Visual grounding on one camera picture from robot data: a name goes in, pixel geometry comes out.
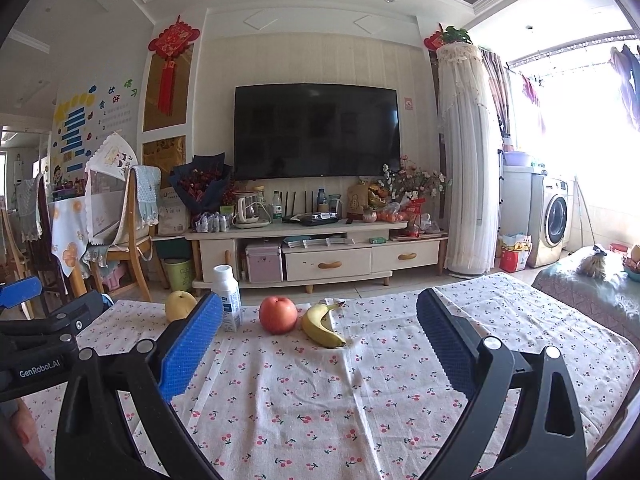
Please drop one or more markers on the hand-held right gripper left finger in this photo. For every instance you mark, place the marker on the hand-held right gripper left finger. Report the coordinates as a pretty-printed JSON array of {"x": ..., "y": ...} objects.
[{"x": 192, "y": 347}]

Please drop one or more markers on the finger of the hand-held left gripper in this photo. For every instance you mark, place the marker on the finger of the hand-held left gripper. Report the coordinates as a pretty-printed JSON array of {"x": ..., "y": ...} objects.
[
  {"x": 21, "y": 292},
  {"x": 85, "y": 317}
]

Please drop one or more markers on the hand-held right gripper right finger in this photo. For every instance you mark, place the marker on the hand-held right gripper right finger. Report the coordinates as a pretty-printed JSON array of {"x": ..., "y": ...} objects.
[{"x": 447, "y": 345}]

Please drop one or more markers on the person's left hand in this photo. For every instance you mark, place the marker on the person's left hand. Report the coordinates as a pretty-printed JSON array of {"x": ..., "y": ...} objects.
[{"x": 27, "y": 432}]

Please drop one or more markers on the yellow pear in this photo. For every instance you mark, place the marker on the yellow pear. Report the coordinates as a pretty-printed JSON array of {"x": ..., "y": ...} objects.
[{"x": 179, "y": 306}]

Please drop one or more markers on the white blue-label plastic bottle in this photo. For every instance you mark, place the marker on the white blue-label plastic bottle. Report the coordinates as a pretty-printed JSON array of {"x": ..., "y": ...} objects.
[{"x": 229, "y": 300}]

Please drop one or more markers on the orange print cloth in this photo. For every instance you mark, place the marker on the orange print cloth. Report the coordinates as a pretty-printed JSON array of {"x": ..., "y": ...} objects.
[{"x": 67, "y": 235}]

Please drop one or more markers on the green waste bin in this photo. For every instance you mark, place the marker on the green waste bin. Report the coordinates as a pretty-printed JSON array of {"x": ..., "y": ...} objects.
[{"x": 177, "y": 275}]

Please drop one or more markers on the wooden chair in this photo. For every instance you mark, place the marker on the wooden chair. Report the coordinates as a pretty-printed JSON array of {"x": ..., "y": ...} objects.
[{"x": 135, "y": 255}]

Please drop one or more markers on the red apple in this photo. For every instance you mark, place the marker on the red apple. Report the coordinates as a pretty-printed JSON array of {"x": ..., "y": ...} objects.
[{"x": 278, "y": 316}]

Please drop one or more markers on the pink storage box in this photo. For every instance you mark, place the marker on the pink storage box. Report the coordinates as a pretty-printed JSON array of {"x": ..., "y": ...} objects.
[{"x": 263, "y": 262}]

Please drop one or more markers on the pack of small bottles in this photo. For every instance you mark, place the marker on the pack of small bottles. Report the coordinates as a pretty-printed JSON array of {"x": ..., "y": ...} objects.
[{"x": 212, "y": 222}]

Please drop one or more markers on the yellow banana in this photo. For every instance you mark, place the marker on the yellow banana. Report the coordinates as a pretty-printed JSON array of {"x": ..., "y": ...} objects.
[{"x": 320, "y": 332}]

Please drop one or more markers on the red gift bag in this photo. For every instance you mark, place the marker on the red gift bag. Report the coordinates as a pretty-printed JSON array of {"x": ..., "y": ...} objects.
[{"x": 414, "y": 217}]

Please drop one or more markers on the white lace cloth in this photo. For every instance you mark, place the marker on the white lace cloth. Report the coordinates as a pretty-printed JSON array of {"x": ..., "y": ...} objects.
[{"x": 107, "y": 185}]

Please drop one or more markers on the white cardboard box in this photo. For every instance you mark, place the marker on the white cardboard box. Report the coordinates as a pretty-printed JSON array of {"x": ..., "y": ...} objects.
[{"x": 172, "y": 212}]

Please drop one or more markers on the light blue knit cloth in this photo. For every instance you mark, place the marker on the light blue knit cloth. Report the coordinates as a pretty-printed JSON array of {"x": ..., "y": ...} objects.
[{"x": 148, "y": 195}]

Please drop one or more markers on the cherry print tablecloth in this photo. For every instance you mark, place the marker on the cherry print tablecloth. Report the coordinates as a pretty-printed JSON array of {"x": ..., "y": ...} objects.
[{"x": 320, "y": 400}]

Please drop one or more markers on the bag of oranges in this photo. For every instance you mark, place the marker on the bag of oranges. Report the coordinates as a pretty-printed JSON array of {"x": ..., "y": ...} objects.
[{"x": 391, "y": 216}]

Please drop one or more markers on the glass electric kettle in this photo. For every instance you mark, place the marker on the glass electric kettle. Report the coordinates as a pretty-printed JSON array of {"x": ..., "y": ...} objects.
[{"x": 249, "y": 212}]

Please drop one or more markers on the grey sofa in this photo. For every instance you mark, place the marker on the grey sofa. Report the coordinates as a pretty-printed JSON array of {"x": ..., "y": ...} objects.
[{"x": 590, "y": 300}]

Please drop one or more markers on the cream television cabinet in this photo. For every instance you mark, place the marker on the cream television cabinet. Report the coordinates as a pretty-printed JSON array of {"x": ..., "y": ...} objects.
[{"x": 320, "y": 262}]

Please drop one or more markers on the white washing machine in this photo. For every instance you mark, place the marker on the white washing machine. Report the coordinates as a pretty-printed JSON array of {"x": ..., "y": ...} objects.
[{"x": 550, "y": 222}]

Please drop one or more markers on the clear water bottle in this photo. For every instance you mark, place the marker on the clear water bottle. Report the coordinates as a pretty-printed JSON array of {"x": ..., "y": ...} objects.
[{"x": 276, "y": 210}]

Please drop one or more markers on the dark wrapped flower bouquet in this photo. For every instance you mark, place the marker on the dark wrapped flower bouquet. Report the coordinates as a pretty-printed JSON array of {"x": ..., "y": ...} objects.
[{"x": 200, "y": 182}]

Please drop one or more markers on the grey plush toy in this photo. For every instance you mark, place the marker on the grey plush toy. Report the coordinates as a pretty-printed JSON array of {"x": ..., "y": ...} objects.
[{"x": 592, "y": 262}]

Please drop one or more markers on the artificial flower arrangement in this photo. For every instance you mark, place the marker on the artificial flower arrangement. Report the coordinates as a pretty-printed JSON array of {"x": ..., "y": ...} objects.
[{"x": 415, "y": 180}]

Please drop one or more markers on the brown paper bag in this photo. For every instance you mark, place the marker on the brown paper bag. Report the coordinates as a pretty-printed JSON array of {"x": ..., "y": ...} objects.
[{"x": 358, "y": 200}]

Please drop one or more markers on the lace-covered standing air conditioner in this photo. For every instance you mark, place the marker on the lace-covered standing air conditioner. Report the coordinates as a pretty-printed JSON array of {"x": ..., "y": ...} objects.
[{"x": 467, "y": 170}]

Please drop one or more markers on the black router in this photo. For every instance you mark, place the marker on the black router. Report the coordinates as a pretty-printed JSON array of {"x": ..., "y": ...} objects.
[{"x": 315, "y": 219}]

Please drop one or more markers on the small blue bottle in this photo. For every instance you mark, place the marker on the small blue bottle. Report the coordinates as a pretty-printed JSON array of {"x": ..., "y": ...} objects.
[{"x": 322, "y": 201}]

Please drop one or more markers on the purple basin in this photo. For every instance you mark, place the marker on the purple basin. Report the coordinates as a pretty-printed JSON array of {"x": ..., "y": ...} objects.
[{"x": 517, "y": 159}]

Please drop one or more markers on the black television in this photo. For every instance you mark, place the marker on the black television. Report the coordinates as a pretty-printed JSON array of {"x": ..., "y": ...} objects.
[{"x": 317, "y": 130}]

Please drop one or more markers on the patterned curtain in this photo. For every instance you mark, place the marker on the patterned curtain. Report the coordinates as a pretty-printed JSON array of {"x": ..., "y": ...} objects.
[{"x": 497, "y": 95}]

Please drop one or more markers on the large red knot ornament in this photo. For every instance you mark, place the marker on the large red knot ornament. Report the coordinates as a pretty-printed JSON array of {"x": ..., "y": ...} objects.
[{"x": 172, "y": 45}]

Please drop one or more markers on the small red knot ornament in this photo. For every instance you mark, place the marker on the small red knot ornament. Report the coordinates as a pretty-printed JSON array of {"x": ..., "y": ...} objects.
[{"x": 432, "y": 40}]

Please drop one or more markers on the potted green plant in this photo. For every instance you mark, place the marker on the potted green plant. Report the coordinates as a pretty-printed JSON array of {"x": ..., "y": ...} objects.
[{"x": 456, "y": 35}]

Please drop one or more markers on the hanging purple garment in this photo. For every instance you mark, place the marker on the hanging purple garment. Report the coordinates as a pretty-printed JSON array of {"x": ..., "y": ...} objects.
[{"x": 625, "y": 85}]

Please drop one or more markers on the colourful wall stickers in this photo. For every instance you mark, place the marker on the colourful wall stickers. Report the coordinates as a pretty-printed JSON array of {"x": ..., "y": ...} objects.
[{"x": 75, "y": 130}]

